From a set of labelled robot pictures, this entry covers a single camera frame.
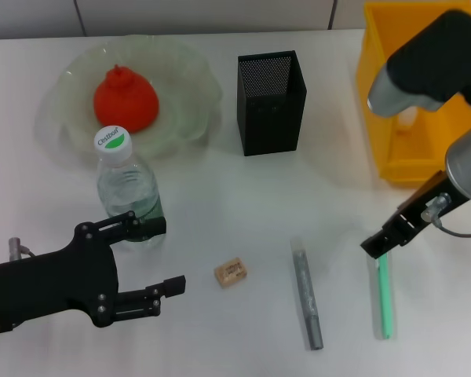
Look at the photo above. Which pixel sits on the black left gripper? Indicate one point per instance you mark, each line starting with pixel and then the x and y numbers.
pixel 51 286

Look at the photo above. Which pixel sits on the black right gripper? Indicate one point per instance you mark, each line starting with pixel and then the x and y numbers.
pixel 416 212

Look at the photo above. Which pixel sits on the green pen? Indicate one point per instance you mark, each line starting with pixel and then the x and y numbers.
pixel 385 298

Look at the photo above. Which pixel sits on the tan cork eraser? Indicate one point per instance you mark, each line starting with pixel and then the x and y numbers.
pixel 229 271

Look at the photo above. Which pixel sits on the clear plastic water bottle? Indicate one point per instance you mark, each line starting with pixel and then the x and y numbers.
pixel 127 184

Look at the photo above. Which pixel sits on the grey marker pen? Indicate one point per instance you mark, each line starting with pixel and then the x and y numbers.
pixel 307 286

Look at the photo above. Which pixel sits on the white paper ball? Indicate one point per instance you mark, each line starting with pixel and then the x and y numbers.
pixel 406 119

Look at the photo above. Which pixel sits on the orange toy fruit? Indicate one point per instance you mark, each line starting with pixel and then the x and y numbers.
pixel 125 102

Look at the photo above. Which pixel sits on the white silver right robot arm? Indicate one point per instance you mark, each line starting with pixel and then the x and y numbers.
pixel 435 59

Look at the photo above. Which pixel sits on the pale green glass fruit plate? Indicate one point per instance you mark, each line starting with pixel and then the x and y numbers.
pixel 180 98

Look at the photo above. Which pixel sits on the black mesh pen holder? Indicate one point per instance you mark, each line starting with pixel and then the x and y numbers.
pixel 271 121

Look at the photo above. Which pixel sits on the yellow plastic bin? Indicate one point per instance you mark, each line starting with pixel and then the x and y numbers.
pixel 412 165

